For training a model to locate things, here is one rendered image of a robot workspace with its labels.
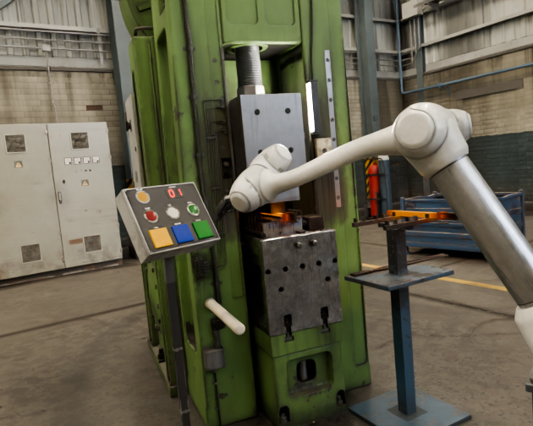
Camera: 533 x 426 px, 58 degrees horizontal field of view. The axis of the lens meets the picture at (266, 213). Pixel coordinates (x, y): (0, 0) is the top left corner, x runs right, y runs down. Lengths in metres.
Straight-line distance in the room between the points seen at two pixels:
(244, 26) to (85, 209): 5.21
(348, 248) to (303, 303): 0.47
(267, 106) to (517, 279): 1.37
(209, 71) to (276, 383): 1.47
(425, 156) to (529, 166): 8.89
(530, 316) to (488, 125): 9.33
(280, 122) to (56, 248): 5.36
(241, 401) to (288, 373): 0.29
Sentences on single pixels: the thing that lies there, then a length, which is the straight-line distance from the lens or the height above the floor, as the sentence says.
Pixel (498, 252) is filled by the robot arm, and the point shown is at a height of 0.99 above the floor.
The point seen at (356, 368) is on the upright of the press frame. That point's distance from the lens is 2.77.
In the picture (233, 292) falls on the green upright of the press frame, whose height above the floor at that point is 0.65.
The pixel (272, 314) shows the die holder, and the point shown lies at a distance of 2.23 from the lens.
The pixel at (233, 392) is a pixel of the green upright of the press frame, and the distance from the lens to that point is 2.51.
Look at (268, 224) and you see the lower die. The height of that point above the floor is 0.97.
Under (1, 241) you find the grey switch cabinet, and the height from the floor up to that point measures 0.60.
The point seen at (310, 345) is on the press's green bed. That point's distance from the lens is 2.36.
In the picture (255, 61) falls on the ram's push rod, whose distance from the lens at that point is 2.47.
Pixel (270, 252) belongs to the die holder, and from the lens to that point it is 2.16.
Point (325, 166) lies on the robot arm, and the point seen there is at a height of 1.22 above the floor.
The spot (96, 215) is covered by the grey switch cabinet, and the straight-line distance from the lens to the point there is 7.29.
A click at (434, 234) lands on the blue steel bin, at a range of 6.02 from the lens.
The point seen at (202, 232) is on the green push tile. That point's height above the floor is 1.00.
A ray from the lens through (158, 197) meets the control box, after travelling 1.94.
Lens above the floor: 1.23
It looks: 5 degrees down
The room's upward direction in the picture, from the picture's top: 5 degrees counter-clockwise
